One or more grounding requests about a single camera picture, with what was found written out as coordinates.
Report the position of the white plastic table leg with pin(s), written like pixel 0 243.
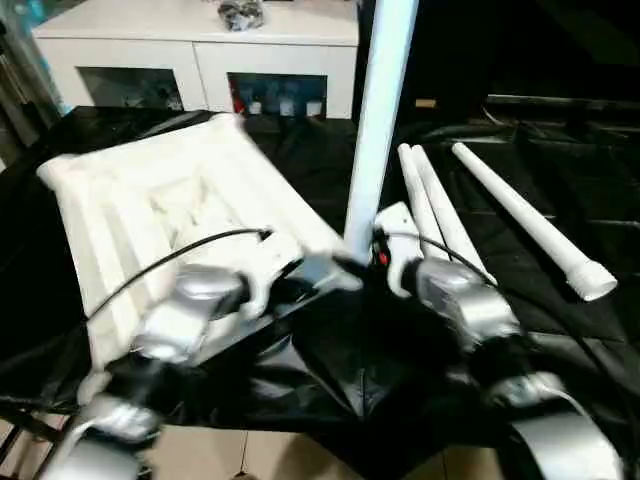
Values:
pixel 411 175
pixel 380 125
pixel 440 200
pixel 520 215

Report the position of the white plastic table top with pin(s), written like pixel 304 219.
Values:
pixel 125 200

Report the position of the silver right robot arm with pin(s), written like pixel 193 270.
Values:
pixel 475 300

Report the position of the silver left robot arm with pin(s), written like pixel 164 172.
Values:
pixel 175 320

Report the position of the black plastic mat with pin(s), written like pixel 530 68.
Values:
pixel 350 350

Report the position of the small tan label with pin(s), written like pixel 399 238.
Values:
pixel 425 103

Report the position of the dark horizontal bar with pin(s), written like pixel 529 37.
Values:
pixel 560 101

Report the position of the black fabric backdrop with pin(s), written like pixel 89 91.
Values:
pixel 500 45

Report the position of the white glass-door cabinet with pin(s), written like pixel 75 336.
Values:
pixel 200 55

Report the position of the black bundle in clear bag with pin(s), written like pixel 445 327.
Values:
pixel 241 14

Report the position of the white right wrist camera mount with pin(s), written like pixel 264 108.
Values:
pixel 400 240

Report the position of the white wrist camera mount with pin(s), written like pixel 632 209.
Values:
pixel 400 240
pixel 272 265

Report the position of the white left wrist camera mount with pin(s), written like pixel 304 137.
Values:
pixel 272 265

